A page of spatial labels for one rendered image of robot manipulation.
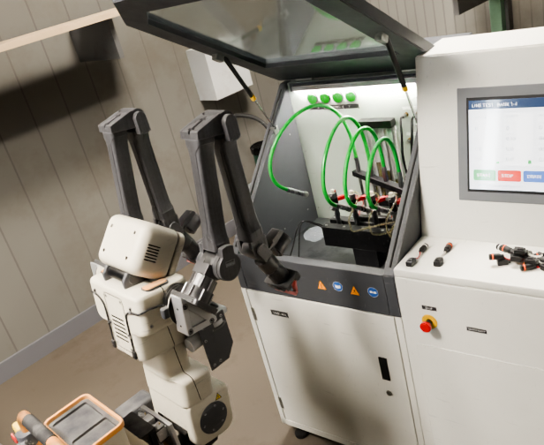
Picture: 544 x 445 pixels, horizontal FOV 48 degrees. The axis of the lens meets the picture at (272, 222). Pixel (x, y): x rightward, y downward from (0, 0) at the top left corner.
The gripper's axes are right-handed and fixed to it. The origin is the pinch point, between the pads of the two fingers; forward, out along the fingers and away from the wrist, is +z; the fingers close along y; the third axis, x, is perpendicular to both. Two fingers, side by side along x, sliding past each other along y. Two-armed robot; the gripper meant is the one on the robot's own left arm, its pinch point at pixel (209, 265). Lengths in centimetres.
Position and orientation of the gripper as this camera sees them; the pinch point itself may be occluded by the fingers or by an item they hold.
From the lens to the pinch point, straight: 222.4
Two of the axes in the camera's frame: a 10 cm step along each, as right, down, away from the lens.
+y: -6.9, -1.6, 7.1
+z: 5.1, 6.0, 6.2
